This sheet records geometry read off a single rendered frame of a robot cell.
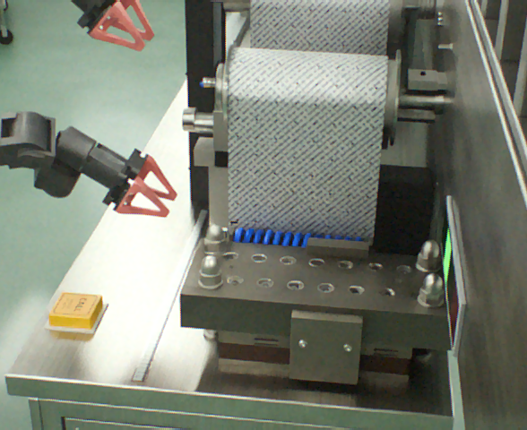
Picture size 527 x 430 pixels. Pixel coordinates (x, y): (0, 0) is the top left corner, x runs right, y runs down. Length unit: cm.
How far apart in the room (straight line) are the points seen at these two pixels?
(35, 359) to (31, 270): 197
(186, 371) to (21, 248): 222
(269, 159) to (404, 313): 32
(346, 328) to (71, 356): 43
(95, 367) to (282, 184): 40
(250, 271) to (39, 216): 246
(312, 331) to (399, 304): 13
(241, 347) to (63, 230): 233
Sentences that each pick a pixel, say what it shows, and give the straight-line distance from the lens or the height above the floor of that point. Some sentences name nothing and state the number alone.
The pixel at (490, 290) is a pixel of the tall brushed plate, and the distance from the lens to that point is 78.
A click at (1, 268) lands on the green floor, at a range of 338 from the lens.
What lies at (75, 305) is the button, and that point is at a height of 92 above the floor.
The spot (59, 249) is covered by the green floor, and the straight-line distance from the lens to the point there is 345.
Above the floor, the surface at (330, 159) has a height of 117.
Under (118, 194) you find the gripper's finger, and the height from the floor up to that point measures 109.
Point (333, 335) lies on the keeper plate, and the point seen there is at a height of 99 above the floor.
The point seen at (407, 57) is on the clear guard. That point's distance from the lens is 237.
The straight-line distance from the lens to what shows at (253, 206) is 139.
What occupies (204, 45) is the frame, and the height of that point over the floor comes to 123.
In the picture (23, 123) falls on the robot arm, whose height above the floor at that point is 121.
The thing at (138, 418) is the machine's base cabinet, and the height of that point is 84.
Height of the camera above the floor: 173
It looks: 29 degrees down
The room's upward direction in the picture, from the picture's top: 1 degrees clockwise
